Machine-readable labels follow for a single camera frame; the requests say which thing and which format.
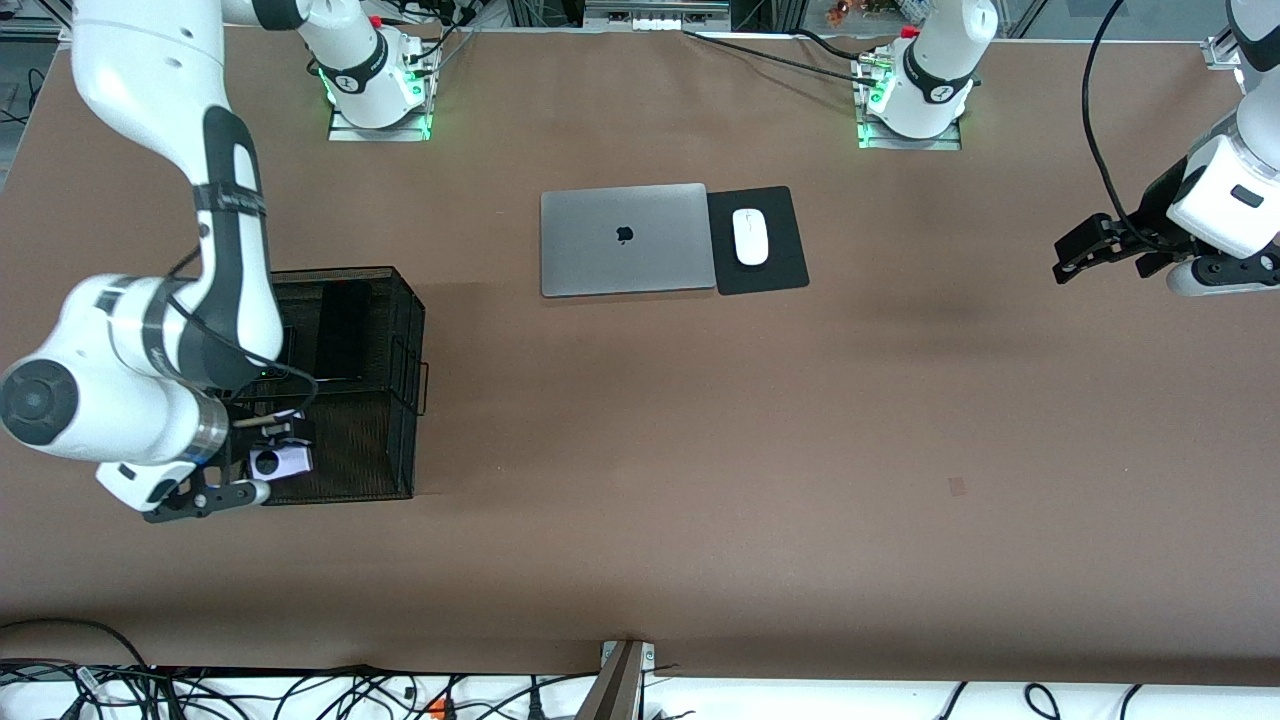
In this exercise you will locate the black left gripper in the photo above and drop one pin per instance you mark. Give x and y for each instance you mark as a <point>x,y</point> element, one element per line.
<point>1152,214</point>

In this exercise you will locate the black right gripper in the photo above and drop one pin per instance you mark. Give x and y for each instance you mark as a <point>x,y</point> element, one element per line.
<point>250,413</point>

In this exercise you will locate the lavender flip phone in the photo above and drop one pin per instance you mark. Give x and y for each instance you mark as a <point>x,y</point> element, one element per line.
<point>292,466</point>

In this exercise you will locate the small black flip phone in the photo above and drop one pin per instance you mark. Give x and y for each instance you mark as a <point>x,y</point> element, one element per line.
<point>290,345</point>

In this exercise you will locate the black slab smartphone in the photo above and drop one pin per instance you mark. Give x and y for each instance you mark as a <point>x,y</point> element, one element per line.
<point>342,330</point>

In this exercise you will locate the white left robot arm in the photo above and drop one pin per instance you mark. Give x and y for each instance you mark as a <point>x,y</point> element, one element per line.
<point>935,60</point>

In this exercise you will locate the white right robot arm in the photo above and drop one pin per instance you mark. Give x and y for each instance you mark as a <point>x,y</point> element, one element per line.
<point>150,80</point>

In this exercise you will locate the black mouse pad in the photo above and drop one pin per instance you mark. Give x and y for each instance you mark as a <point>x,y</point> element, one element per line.
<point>785,230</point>

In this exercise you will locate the silver laptop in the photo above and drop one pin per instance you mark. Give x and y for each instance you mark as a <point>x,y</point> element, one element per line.
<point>600,250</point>

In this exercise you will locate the white computer mouse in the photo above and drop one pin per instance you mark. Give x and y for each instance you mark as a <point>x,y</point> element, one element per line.
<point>751,238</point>

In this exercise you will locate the grey power strip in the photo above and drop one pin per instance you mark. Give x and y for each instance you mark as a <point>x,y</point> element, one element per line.
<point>660,22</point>

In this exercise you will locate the aluminium frame rail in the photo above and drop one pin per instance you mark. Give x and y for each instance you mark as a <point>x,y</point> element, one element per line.
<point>1215,52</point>
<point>40,30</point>

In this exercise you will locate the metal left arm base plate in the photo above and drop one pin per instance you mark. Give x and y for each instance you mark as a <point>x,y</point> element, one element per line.
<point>905,143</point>

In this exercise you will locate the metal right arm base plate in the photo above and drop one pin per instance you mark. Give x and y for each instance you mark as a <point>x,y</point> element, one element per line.
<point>350,133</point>

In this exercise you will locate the grey metal camera post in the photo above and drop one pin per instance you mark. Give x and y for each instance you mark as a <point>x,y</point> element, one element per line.
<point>620,685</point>

